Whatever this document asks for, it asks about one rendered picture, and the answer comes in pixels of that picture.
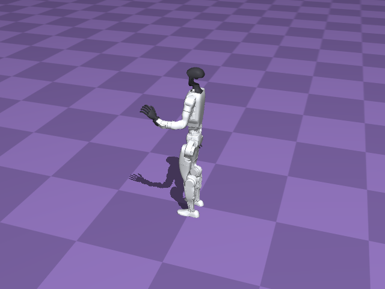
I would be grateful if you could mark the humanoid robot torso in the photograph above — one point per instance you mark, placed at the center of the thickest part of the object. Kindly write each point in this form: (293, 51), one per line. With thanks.
(196, 118)

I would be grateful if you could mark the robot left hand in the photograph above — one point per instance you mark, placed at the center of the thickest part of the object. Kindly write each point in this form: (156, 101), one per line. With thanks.
(150, 112)

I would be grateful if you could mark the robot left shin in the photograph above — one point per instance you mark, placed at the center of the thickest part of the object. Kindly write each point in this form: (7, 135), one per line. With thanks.
(190, 193)

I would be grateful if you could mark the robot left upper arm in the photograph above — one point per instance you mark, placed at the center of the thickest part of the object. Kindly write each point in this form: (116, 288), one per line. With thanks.
(189, 104)

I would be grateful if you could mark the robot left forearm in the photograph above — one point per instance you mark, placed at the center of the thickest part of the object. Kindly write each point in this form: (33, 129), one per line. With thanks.
(170, 125)

